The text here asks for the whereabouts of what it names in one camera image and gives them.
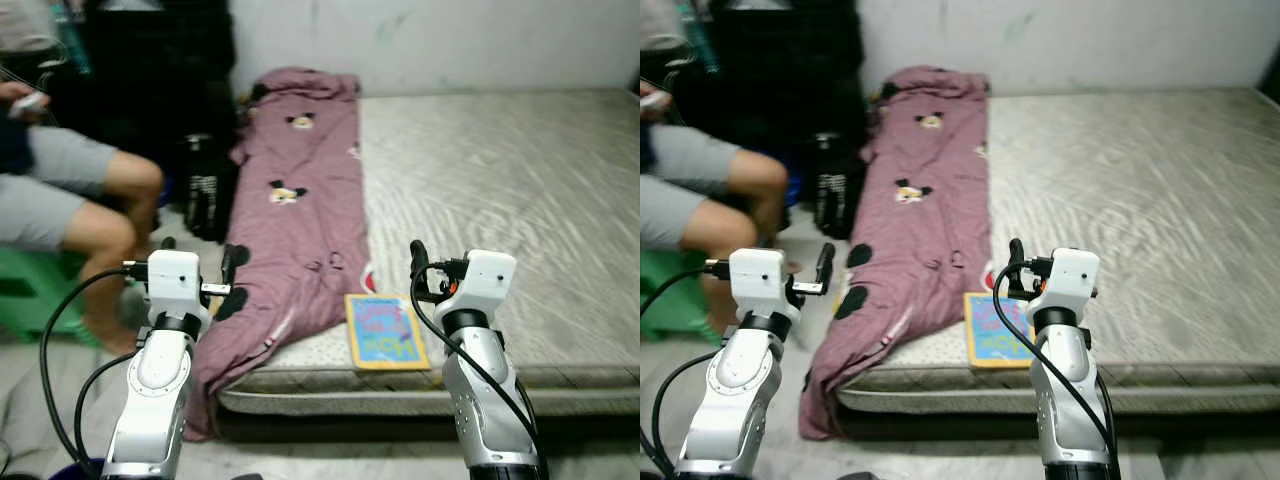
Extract colourful children's book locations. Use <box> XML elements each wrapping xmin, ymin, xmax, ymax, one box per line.
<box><xmin>963</xmin><ymin>292</ymin><xmax>1036</xmax><ymax>371</ymax></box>
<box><xmin>345</xmin><ymin>293</ymin><xmax>431</xmax><ymax>373</ymax></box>

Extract green plastic stool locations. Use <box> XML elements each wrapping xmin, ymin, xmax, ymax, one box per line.
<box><xmin>0</xmin><ymin>245</ymin><xmax>131</xmax><ymax>346</ymax></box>
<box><xmin>640</xmin><ymin>250</ymin><xmax>723</xmax><ymax>343</ymax></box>

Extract grey quilted mattress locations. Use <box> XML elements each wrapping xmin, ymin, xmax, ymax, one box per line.
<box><xmin>218</xmin><ymin>88</ymin><xmax>641</xmax><ymax>416</ymax></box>
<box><xmin>838</xmin><ymin>88</ymin><xmax>1280</xmax><ymax>416</ymax></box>

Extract person in grey shorts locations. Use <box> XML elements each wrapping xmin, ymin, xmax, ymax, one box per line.
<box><xmin>0</xmin><ymin>80</ymin><xmax>166</xmax><ymax>356</ymax></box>
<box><xmin>640</xmin><ymin>80</ymin><xmax>791</xmax><ymax>336</ymax></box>

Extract pink cartoon print blanket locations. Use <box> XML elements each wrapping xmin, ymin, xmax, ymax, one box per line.
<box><xmin>800</xmin><ymin>67</ymin><xmax>993</xmax><ymax>441</ymax></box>
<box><xmin>185</xmin><ymin>68</ymin><xmax>373</xmax><ymax>441</ymax></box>

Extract black clothes pile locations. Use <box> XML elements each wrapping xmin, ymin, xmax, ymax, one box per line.
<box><xmin>80</xmin><ymin>0</ymin><xmax>239</xmax><ymax>186</ymax></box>
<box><xmin>700</xmin><ymin>0</ymin><xmax>869</xmax><ymax>186</ymax></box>

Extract teal hanging cloth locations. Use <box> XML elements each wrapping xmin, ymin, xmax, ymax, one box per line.
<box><xmin>675</xmin><ymin>0</ymin><xmax>721</xmax><ymax>76</ymax></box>
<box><xmin>55</xmin><ymin>0</ymin><xmax>93</xmax><ymax>76</ymax></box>

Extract grey hanging garment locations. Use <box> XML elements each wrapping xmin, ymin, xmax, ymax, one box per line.
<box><xmin>0</xmin><ymin>0</ymin><xmax>61</xmax><ymax>51</ymax></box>
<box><xmin>640</xmin><ymin>0</ymin><xmax>691</xmax><ymax>51</ymax></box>

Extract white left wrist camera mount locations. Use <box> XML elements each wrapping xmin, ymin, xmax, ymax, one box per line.
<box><xmin>147</xmin><ymin>250</ymin><xmax>213</xmax><ymax>331</ymax></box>
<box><xmin>728</xmin><ymin>248</ymin><xmax>796</xmax><ymax>331</ymax></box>

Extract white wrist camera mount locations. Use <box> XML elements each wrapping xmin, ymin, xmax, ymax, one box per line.
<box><xmin>728</xmin><ymin>248</ymin><xmax>796</xmax><ymax>331</ymax></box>
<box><xmin>440</xmin><ymin>250</ymin><xmax>518</xmax><ymax>323</ymax></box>
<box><xmin>147</xmin><ymin>250</ymin><xmax>213</xmax><ymax>331</ymax></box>
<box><xmin>1030</xmin><ymin>247</ymin><xmax>1101</xmax><ymax>316</ymax></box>

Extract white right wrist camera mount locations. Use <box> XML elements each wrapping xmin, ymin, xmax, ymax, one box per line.
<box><xmin>440</xmin><ymin>250</ymin><xmax>518</xmax><ymax>323</ymax></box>
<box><xmin>1030</xmin><ymin>247</ymin><xmax>1101</xmax><ymax>316</ymax></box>

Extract black left camera cable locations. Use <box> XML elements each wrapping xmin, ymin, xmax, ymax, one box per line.
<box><xmin>40</xmin><ymin>261</ymin><xmax>151</xmax><ymax>473</ymax></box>
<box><xmin>640</xmin><ymin>261</ymin><xmax>732</xmax><ymax>323</ymax></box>

